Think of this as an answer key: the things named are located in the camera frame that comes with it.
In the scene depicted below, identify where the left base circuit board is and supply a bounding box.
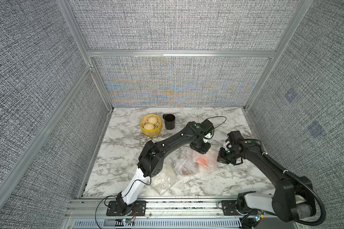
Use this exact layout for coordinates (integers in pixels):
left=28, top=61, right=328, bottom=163
left=121, top=219, right=132, bottom=225

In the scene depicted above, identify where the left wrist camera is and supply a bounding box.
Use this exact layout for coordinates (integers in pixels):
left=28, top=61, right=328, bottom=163
left=200, top=119, right=215, bottom=140

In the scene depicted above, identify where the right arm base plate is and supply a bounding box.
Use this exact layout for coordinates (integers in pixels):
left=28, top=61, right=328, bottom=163
left=220, top=199, right=245, bottom=216

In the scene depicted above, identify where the black cup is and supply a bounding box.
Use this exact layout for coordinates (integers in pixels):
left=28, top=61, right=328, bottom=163
left=162, top=114, right=176, bottom=130

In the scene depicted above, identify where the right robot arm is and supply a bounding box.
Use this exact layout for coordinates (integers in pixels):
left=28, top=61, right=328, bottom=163
left=217, top=132, right=326, bottom=226

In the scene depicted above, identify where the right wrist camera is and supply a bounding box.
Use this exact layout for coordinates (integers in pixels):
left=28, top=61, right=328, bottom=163
left=227, top=131, right=244, bottom=146

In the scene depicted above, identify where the bubble wrapped white plate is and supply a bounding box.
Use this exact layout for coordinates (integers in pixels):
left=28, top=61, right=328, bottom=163
left=152, top=164, right=178, bottom=195

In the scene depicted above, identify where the base circuit board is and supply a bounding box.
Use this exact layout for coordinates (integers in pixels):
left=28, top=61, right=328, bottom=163
left=121, top=219, right=132, bottom=225
left=253, top=213, right=264, bottom=228

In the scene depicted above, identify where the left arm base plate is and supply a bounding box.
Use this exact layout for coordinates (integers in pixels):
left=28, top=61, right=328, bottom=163
left=106, top=201, right=147, bottom=217

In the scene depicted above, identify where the yellow bamboo steamer basket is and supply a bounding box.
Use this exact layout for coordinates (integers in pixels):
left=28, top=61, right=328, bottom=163
left=140, top=114, right=162, bottom=136

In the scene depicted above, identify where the right base circuit board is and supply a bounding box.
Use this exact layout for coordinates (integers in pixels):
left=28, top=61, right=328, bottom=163
left=253, top=213, right=264, bottom=228

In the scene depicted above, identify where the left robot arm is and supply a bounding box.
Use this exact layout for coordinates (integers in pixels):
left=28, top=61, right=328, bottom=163
left=116, top=119, right=214, bottom=215

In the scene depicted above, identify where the bubble wrap around orange plate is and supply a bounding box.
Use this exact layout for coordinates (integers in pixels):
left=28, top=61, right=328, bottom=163
left=193, top=149, right=218, bottom=172

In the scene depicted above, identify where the lower steamed bun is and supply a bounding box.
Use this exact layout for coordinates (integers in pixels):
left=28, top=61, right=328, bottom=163
left=143, top=123, right=155, bottom=130

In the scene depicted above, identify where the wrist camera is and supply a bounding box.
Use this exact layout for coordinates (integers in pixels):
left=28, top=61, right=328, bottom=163
left=200, top=119, right=215, bottom=140
left=227, top=131, right=244, bottom=146

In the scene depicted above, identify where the aluminium front rail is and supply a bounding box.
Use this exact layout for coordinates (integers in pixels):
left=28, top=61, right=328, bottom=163
left=63, top=197, right=307, bottom=221

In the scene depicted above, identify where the upper steamed bun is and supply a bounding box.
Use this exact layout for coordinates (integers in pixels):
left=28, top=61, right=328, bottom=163
left=147, top=115, right=159, bottom=125

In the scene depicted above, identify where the left camera cable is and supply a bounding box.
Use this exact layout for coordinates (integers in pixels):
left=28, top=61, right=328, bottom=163
left=203, top=115, right=227, bottom=141

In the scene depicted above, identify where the bubble wrapped dark red plate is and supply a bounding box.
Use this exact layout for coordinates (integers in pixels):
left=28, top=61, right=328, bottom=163
left=169, top=148, right=199, bottom=177

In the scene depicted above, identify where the steamed bun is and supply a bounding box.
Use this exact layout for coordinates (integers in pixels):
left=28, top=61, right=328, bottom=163
left=147, top=115, right=159, bottom=125
left=143, top=123, right=155, bottom=130

